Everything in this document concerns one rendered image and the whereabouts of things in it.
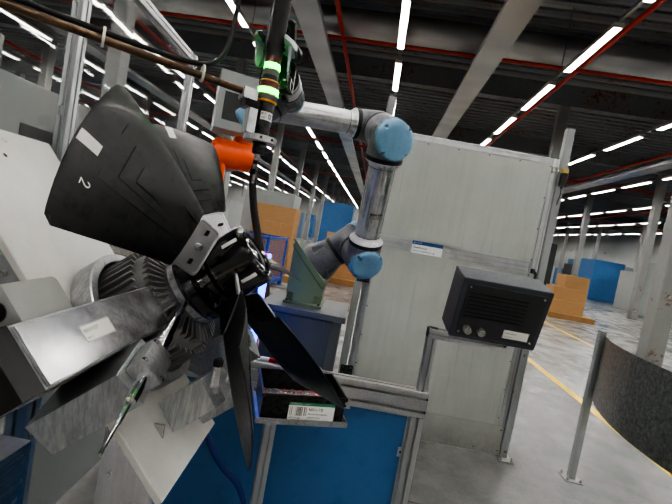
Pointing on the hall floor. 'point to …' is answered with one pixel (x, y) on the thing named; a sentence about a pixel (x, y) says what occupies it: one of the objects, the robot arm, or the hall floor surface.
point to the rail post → (408, 460)
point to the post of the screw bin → (262, 463)
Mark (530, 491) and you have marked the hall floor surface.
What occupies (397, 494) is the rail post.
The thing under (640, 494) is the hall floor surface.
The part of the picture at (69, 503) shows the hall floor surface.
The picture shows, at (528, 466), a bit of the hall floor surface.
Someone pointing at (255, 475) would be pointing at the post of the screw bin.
